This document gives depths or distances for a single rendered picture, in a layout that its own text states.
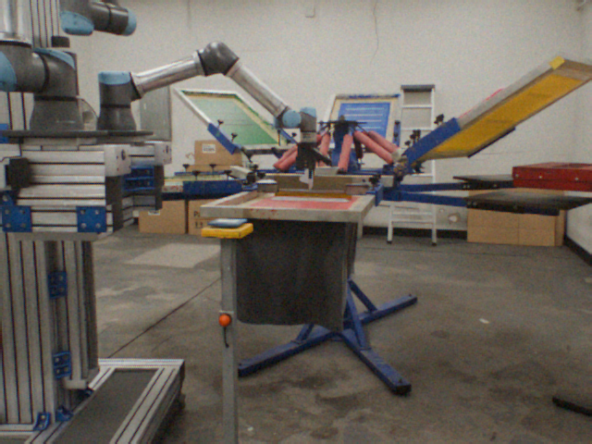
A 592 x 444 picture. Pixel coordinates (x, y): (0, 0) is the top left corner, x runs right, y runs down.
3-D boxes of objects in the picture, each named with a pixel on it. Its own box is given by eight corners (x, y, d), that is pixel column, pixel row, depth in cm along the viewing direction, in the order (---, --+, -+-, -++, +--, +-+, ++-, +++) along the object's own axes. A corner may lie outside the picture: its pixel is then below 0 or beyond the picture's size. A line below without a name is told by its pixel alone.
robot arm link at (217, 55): (215, 30, 214) (309, 115, 225) (215, 35, 225) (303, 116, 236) (196, 53, 214) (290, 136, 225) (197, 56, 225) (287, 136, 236)
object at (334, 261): (343, 334, 200) (345, 218, 194) (228, 324, 211) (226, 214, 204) (344, 331, 203) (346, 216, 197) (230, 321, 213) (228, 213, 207)
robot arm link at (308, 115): (296, 107, 246) (314, 107, 247) (296, 132, 247) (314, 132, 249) (300, 106, 238) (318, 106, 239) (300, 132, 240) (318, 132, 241)
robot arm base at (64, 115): (18, 129, 161) (16, 94, 160) (44, 129, 176) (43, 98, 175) (71, 129, 161) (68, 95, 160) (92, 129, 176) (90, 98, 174)
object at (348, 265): (344, 330, 202) (346, 217, 196) (335, 329, 203) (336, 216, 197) (359, 294, 247) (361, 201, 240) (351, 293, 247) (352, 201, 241)
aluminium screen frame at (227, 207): (361, 222, 184) (361, 211, 184) (199, 216, 197) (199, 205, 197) (380, 195, 260) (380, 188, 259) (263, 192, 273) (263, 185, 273)
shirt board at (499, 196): (596, 215, 255) (598, 197, 254) (566, 226, 226) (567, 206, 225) (361, 192, 346) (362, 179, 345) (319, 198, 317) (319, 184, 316)
